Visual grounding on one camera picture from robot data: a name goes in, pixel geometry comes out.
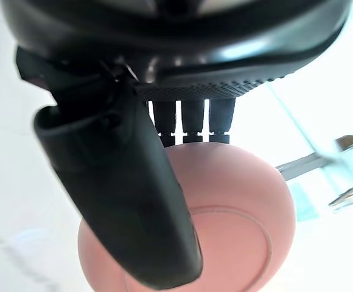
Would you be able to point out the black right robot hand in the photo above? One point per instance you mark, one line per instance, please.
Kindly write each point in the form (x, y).
(118, 170)

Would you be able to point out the pink round cup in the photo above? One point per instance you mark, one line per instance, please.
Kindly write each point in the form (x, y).
(237, 219)

